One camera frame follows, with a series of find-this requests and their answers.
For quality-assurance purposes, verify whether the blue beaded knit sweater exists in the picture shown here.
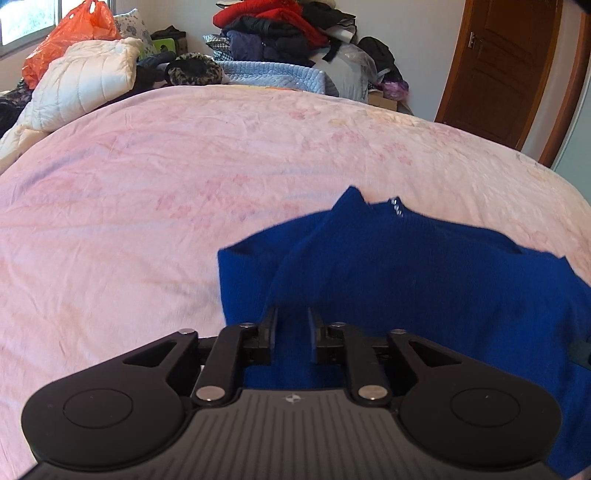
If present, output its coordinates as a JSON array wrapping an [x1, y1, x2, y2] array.
[[217, 188, 590, 477]]

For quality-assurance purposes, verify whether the green plastic stool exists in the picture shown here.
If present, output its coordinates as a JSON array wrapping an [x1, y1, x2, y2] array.
[[153, 38, 176, 53]]

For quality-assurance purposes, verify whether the window with grey frame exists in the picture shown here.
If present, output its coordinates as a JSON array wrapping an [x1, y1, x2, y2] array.
[[0, 0, 116, 59]]

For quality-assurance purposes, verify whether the floral white pillow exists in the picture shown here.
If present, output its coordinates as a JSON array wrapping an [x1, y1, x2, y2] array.
[[114, 8, 157, 56]]

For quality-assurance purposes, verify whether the light blue knitted blanket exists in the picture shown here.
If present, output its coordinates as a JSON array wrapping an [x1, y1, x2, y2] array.
[[218, 61, 339, 97]]

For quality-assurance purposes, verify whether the pale blue sliding wardrobe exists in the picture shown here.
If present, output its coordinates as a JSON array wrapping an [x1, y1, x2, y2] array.
[[537, 13, 591, 209]]

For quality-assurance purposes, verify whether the white quilted puffer jacket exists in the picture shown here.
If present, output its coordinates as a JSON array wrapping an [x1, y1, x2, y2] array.
[[1, 37, 143, 171]]

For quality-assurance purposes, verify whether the red garment on pile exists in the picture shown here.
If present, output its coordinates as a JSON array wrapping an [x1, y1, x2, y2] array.
[[212, 0, 329, 49]]

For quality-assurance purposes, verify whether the brown wooden door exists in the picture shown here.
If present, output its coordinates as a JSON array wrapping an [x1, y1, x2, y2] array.
[[436, 0, 563, 150]]

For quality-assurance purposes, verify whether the black bag by wall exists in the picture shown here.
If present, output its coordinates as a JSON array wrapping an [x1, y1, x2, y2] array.
[[356, 36, 404, 84]]

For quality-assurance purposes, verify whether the light grey bundled bedding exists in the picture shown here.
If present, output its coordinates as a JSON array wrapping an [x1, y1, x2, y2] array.
[[310, 43, 378, 103]]

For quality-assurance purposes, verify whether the purple plastic bag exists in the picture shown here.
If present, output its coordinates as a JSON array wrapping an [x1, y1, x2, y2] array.
[[382, 80, 410, 102]]

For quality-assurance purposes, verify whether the dark clothes pile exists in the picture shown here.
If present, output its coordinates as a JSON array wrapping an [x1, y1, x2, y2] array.
[[218, 1, 356, 67]]

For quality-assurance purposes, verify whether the leopard print garment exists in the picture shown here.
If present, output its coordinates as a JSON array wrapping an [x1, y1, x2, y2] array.
[[164, 53, 224, 86]]

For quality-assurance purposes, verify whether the orange plastic bag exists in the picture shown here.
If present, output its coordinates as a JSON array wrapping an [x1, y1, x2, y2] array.
[[21, 0, 120, 90]]

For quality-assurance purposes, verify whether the cardboard box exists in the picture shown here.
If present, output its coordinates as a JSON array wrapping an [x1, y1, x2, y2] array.
[[368, 90, 398, 111]]

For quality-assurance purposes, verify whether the pink floral bed sheet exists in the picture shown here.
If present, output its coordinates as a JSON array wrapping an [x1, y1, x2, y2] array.
[[1, 86, 590, 479]]

